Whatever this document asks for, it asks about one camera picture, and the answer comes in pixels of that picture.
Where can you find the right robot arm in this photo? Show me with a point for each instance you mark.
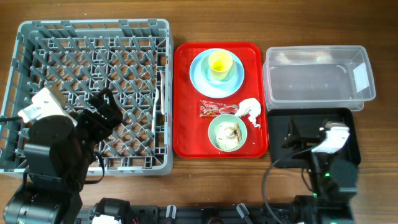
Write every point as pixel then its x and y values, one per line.
pixel 333 180

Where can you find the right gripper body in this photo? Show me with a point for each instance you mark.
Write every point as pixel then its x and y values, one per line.
pixel 303 143

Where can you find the green bowl with rice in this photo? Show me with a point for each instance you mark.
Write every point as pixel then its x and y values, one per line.
pixel 227 133

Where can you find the light blue plate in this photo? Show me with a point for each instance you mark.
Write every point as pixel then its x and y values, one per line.
pixel 215 91

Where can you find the clear plastic bin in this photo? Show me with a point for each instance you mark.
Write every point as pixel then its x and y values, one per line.
pixel 318 76

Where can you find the black plastic tray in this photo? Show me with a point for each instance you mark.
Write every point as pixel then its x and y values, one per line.
pixel 308 122

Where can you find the grey dishwasher rack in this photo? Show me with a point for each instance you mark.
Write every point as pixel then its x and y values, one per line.
pixel 81 58

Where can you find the white tissue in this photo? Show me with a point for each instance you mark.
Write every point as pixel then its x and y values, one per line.
pixel 250 107

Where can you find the yellow plastic cup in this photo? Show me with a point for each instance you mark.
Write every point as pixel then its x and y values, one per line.
pixel 220 63

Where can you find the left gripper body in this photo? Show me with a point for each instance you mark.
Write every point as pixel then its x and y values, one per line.
pixel 91 129

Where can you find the red snack wrapper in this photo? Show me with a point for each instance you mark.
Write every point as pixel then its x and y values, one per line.
pixel 213 109

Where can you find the red plastic tray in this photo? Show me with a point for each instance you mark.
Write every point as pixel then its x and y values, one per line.
pixel 190 130

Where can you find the white spoon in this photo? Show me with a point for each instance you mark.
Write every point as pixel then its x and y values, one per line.
pixel 156 98

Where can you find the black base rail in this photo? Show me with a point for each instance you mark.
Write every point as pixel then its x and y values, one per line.
pixel 116 212

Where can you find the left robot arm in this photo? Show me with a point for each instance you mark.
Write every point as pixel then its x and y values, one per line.
pixel 58 153

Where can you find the white fork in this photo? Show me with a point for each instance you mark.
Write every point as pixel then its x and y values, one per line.
pixel 162 92

